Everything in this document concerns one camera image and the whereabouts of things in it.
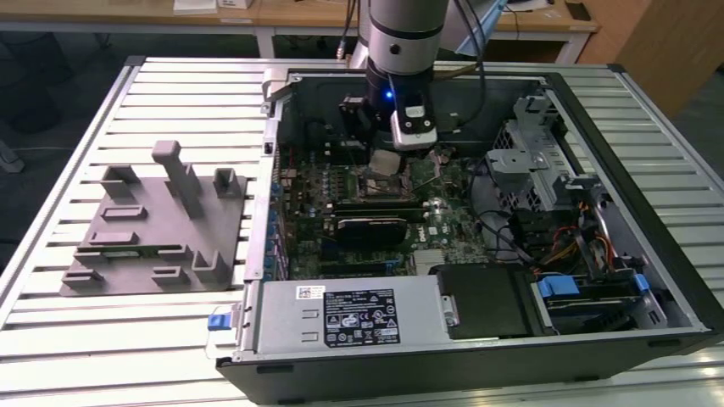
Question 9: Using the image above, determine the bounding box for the silver CPU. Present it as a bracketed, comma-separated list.
[368, 151, 402, 176]

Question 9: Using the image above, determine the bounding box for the metal socket cover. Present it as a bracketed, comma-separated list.
[399, 148, 448, 190]

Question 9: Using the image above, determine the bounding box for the CPU socket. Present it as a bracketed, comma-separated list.
[350, 167, 415, 203]

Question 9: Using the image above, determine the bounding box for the black RAM slot bank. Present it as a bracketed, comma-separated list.
[323, 137, 370, 166]
[332, 201, 430, 222]

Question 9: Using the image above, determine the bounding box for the green motherboard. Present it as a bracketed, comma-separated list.
[271, 146, 494, 281]

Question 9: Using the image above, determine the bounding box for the metal drive cage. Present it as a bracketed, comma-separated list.
[484, 95, 602, 213]

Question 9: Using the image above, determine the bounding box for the silver chipset heatsink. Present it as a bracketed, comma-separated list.
[415, 249, 448, 276]

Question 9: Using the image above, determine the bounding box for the wooden desk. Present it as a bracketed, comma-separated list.
[0, 0, 602, 64]

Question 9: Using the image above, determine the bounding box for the grey power supply unit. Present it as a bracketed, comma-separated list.
[243, 277, 454, 355]

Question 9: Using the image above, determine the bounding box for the grey parts rack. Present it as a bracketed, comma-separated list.
[59, 139, 251, 298]

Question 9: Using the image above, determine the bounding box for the green RAM stick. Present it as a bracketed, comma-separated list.
[99, 244, 186, 258]

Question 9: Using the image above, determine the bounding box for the blue disk carrier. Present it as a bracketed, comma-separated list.
[536, 275, 582, 300]

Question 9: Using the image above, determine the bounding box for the brown wooden cabinet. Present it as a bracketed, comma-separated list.
[576, 0, 724, 118]

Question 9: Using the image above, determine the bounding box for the black PC case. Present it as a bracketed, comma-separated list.
[214, 67, 724, 406]

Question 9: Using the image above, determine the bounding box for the black office chair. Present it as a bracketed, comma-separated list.
[0, 31, 75, 135]

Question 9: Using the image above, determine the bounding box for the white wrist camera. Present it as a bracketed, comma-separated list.
[390, 99, 440, 152]

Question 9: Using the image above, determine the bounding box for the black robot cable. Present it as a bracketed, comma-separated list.
[450, 0, 495, 126]

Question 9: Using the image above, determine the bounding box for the coloured wire bundle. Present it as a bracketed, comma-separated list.
[536, 203, 618, 272]

